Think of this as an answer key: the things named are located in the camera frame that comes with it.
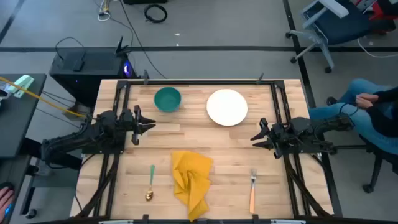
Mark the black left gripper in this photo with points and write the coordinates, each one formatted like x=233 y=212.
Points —
x=129 y=123

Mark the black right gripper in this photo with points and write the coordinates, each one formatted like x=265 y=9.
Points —
x=281 y=137

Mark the green bowl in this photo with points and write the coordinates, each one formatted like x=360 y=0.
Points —
x=167 y=99

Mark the yellow cloth napkin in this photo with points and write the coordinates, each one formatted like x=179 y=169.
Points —
x=191 y=180

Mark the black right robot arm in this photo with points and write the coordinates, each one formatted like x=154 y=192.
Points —
x=314 y=130

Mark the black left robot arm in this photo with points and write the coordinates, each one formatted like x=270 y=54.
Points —
x=77 y=140

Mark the white plate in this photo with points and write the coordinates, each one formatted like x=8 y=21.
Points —
x=227 y=107

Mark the black computer tower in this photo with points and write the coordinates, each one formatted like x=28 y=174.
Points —
x=93 y=73

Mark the silver clamp bar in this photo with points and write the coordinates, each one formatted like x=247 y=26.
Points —
x=116 y=221
x=287 y=221

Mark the person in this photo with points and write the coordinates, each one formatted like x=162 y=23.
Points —
x=367 y=124

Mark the person's hand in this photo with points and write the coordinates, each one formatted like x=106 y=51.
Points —
x=367 y=100
x=5 y=200

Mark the black chair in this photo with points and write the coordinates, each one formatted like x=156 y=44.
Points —
x=377 y=161

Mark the black desk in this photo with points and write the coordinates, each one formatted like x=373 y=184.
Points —
x=17 y=124

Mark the mint green device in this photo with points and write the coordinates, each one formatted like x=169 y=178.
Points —
x=21 y=85

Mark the blue grey office chair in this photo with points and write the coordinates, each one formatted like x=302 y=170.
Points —
x=339 y=25

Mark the red object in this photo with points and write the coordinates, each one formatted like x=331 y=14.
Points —
x=384 y=14

